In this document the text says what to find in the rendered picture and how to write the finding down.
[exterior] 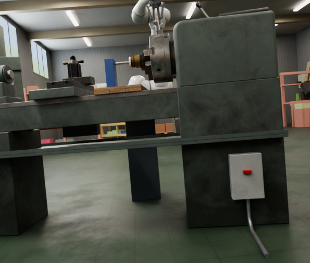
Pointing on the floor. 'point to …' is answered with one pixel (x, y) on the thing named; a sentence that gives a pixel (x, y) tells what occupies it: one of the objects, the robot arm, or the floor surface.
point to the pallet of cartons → (164, 128)
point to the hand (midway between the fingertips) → (157, 25)
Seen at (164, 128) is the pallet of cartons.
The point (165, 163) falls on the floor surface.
